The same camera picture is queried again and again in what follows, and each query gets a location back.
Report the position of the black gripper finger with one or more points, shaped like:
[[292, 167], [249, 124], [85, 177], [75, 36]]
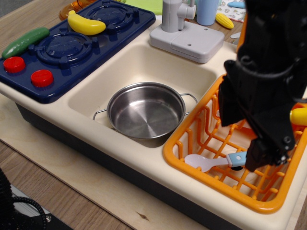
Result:
[[261, 153]]

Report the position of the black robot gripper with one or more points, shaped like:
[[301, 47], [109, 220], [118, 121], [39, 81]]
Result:
[[269, 75]]

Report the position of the white spoon blue handle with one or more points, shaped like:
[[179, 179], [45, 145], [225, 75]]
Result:
[[231, 160]]

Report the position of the stainless steel pan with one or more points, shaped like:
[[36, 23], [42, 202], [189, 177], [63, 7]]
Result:
[[146, 112]]

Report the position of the orange plastic dish rack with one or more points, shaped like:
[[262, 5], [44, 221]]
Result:
[[263, 190]]

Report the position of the grey toy faucet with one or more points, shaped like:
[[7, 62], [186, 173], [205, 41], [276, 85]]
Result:
[[188, 40]]

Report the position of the yellow toy corn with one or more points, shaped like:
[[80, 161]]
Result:
[[224, 21]]

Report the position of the light blue plastic cup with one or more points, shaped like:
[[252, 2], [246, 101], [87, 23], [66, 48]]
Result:
[[206, 11]]

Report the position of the blue utensil in background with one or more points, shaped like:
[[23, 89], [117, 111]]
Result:
[[235, 4]]

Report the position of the green cloth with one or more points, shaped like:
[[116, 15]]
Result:
[[156, 6]]

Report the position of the yellow toy banana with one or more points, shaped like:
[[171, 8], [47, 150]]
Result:
[[83, 25]]

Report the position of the orange transparent lid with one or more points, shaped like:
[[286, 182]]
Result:
[[76, 6]]

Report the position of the navy blue toy stove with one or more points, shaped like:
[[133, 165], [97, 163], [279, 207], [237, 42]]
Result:
[[72, 56]]

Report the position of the red stove knob right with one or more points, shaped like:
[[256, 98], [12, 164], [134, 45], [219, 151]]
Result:
[[42, 78]]

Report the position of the red stove knob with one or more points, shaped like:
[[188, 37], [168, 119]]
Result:
[[14, 64], [42, 78]]

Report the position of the green toy cucumber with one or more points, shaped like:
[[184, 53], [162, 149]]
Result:
[[21, 44]]

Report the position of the red stove knob left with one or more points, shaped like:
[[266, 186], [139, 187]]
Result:
[[14, 64]]

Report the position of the white toy knife yellow handle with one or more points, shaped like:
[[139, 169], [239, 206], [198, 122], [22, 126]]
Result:
[[298, 116]]

